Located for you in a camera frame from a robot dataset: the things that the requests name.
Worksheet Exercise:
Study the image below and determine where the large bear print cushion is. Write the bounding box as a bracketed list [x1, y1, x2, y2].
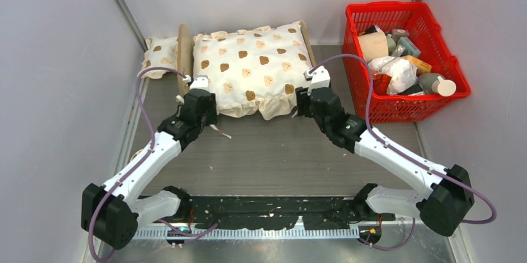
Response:
[193, 21, 313, 120]

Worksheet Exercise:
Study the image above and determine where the small bear print pillow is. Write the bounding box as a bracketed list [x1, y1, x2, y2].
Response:
[140, 37, 178, 73]

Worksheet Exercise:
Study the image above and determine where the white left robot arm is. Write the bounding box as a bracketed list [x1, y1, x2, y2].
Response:
[81, 89, 216, 250]

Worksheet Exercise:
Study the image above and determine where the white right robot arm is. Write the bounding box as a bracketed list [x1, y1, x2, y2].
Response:
[295, 87, 474, 237]

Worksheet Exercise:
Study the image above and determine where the tape roll with blue core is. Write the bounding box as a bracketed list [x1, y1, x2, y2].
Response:
[129, 149, 143, 162]

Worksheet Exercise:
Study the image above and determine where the white crumpled bag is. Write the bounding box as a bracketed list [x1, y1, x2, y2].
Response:
[368, 56, 416, 95]

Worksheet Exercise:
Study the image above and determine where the teal box in basket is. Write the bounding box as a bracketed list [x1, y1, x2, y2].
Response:
[398, 37, 421, 58]

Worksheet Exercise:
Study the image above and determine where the yellow box in basket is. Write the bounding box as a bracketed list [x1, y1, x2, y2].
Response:
[403, 55, 432, 76]

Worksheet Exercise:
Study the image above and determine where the grey bottle with beige cap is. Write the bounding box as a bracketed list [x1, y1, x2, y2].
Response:
[418, 73, 457, 97]

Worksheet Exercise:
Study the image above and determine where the red plastic basket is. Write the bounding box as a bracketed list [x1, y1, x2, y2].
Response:
[342, 1, 471, 124]

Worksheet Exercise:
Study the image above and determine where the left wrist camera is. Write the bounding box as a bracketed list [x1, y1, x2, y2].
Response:
[183, 75, 209, 91]

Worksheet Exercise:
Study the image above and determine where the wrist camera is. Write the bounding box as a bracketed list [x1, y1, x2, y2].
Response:
[304, 65, 331, 96]
[183, 75, 209, 91]

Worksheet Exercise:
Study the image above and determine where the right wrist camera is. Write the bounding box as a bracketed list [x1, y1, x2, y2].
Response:
[304, 65, 331, 96]

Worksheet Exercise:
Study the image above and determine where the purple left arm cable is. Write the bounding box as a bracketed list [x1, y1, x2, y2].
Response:
[87, 67, 219, 262]

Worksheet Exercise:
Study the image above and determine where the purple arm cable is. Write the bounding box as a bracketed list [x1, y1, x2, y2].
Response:
[87, 67, 219, 262]
[306, 53, 498, 251]

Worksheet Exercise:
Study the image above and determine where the wooden pet bed frame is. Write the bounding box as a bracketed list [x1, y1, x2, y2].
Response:
[177, 21, 315, 108]

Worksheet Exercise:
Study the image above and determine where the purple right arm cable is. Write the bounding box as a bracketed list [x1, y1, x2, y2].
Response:
[306, 53, 498, 251]

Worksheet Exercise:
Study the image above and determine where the aluminium frame rail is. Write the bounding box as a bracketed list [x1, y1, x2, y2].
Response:
[113, 0, 147, 52]

